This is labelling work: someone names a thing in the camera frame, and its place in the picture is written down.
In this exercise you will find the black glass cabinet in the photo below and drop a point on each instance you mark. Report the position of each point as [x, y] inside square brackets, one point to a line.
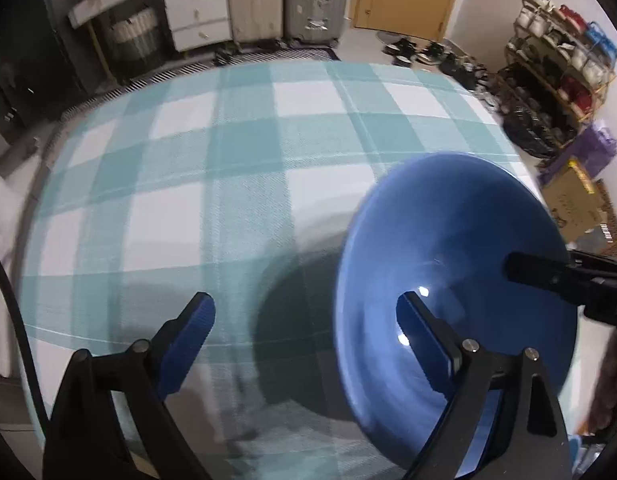
[13, 100]

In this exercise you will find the beige suitcase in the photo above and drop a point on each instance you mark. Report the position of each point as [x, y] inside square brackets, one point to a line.
[253, 0]

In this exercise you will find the blue bowl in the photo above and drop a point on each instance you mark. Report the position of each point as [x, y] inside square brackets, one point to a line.
[438, 220]

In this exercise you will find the silver suitcase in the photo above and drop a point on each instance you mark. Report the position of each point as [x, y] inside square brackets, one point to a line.
[313, 0]

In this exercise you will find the white desk with drawers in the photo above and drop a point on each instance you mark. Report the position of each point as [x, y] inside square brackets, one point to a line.
[193, 10]

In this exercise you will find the printed cardboard box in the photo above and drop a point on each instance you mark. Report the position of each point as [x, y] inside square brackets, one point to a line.
[573, 200]

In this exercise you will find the patterned brown bag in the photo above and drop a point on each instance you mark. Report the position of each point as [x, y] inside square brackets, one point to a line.
[610, 212]

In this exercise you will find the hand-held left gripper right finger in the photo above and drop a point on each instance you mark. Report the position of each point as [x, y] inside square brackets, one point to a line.
[423, 340]

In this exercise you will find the woven basket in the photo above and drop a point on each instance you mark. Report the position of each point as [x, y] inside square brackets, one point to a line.
[133, 30]

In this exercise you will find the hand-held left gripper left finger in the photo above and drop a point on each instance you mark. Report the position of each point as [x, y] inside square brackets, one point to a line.
[188, 345]

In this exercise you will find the purple bag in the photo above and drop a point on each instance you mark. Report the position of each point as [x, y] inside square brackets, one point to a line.
[593, 150]

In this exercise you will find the black fridge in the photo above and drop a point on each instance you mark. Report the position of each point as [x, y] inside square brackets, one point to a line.
[63, 50]

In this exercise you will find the wooden shoe rack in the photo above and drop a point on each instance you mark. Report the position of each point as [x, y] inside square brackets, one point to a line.
[595, 92]

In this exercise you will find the grey side cabinet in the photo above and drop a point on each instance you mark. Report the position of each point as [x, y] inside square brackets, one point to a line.
[1, 320]

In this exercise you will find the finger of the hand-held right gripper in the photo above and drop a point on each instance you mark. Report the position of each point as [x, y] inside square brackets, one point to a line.
[538, 272]

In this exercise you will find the person's right hand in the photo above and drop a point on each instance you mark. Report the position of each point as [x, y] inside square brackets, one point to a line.
[608, 390]

